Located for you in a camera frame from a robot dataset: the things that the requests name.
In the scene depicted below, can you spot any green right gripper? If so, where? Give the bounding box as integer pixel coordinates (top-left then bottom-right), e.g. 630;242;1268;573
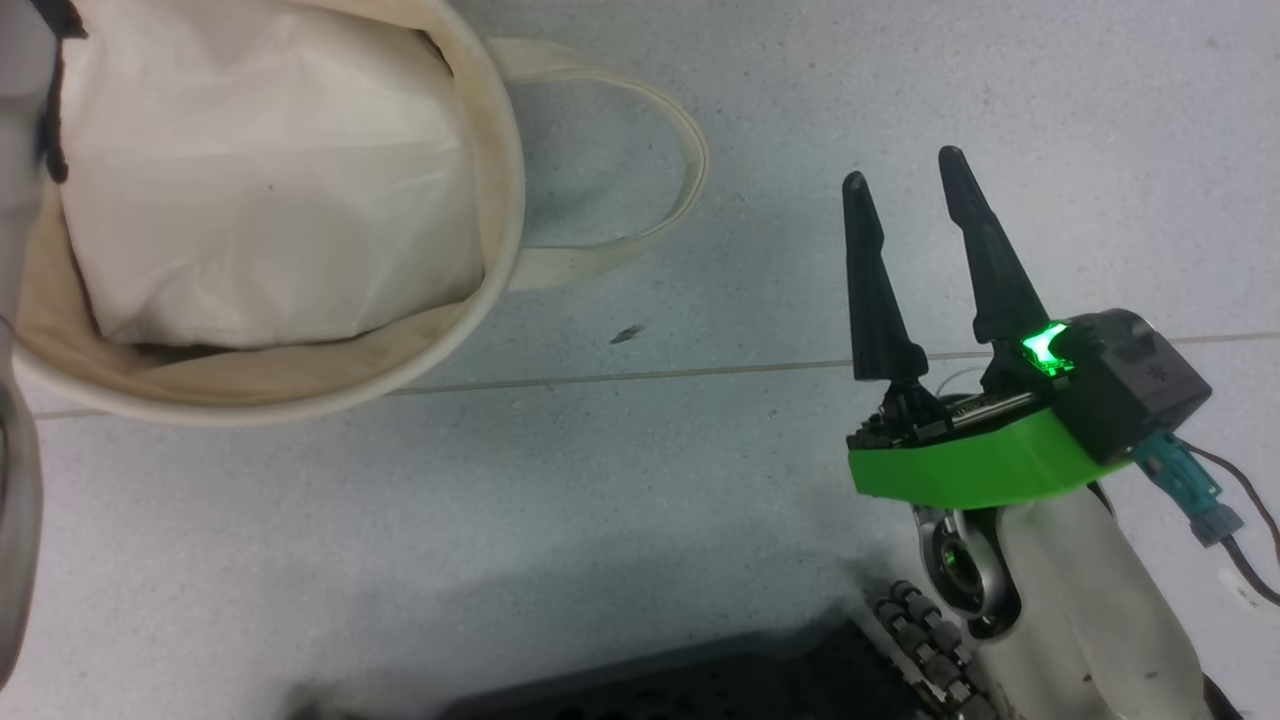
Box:
841;146;1102;510

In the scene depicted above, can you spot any cream canvas laundry basket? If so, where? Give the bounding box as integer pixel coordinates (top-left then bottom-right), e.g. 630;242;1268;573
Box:
8;0;712;430

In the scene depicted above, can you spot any teal plug right camera cable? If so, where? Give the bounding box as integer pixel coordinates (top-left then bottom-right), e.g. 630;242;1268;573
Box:
1134;431;1280;608

